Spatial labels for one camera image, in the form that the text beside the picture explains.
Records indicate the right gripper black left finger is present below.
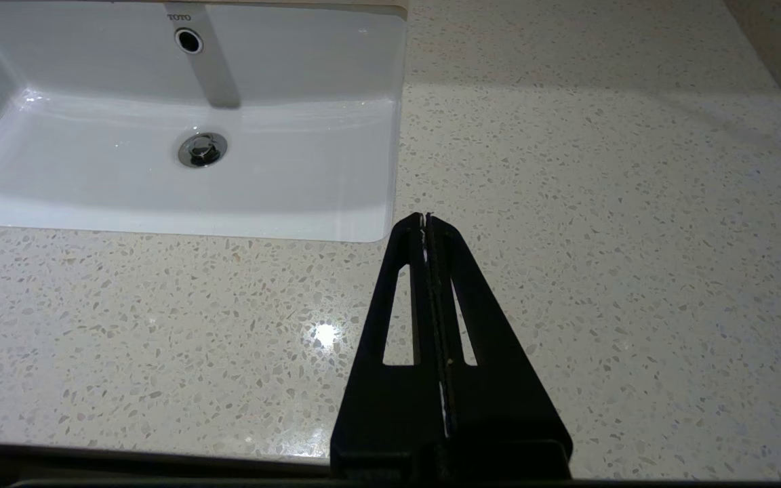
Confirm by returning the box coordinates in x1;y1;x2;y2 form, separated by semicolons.
329;213;448;453

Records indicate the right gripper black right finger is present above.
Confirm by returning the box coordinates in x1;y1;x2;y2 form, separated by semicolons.
426;214;573;455

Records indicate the chrome sink drain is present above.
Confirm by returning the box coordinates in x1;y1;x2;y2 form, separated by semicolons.
177;132;228;168

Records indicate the white ceramic sink basin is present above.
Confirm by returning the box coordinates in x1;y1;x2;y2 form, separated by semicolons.
0;0;409;244

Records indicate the chrome overflow hole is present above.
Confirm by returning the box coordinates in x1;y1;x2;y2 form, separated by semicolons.
174;27;204;56

